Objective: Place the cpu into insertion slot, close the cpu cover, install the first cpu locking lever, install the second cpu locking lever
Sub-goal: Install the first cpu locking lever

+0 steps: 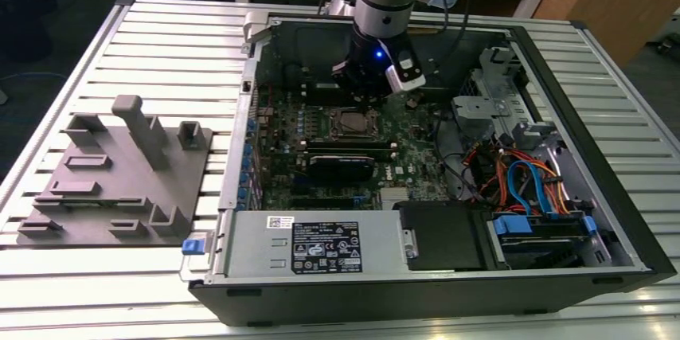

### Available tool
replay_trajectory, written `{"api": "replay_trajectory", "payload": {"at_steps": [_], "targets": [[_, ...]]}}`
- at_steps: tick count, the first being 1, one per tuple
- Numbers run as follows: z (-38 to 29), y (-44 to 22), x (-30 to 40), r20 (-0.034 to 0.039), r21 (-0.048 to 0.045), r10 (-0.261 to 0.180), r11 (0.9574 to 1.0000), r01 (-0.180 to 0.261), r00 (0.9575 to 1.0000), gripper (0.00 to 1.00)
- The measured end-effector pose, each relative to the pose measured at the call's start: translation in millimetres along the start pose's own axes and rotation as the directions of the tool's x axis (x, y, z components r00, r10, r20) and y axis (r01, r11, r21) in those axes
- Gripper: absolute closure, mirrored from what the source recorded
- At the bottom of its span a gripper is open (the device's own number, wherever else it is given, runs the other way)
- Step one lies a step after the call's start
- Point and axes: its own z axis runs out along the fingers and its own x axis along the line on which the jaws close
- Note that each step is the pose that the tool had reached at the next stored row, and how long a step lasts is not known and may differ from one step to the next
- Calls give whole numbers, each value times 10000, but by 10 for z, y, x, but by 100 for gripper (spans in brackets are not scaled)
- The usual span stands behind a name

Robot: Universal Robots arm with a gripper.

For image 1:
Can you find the black RAM slot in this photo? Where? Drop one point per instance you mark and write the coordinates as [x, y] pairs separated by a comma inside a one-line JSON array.
[[351, 144], [351, 153]]

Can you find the black expansion slot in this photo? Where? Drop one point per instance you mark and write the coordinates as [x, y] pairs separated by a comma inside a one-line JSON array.
[[319, 201]]

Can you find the black plastic cover box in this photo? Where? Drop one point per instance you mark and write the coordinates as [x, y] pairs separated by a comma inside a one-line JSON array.
[[440, 236]]

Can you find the RAM stick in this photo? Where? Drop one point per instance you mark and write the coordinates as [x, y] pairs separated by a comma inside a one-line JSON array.
[[319, 86]]

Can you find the round coin battery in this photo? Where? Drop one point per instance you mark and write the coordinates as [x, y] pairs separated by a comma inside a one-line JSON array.
[[415, 102]]

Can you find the green motherboard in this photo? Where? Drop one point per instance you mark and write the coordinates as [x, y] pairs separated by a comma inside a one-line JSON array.
[[420, 153]]

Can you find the silver metal drive cage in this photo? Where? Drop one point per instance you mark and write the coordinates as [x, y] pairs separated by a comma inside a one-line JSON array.
[[478, 113]]

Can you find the black graphics card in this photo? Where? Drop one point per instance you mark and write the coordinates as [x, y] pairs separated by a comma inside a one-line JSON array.
[[340, 170]]

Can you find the silver chipset heatsink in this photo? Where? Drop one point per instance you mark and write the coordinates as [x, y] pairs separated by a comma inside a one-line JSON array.
[[398, 193]]

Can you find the hard disk in blue carrier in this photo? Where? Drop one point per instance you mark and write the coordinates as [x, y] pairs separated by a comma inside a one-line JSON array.
[[510, 224]]

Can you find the silver power supply unit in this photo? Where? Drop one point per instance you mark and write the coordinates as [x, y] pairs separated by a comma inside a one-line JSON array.
[[250, 244]]

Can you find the grey parts rack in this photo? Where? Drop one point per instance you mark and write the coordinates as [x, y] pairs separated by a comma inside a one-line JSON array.
[[132, 196]]

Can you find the blue plastic latch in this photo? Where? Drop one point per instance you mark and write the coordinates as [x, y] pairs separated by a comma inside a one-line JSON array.
[[192, 247]]

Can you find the black open PC case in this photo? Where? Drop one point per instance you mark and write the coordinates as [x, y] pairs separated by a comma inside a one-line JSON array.
[[372, 304]]

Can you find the chair wheel base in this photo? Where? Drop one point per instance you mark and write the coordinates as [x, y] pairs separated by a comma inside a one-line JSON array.
[[671, 43]]

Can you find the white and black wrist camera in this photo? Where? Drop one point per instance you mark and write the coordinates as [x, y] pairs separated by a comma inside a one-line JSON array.
[[410, 83]]

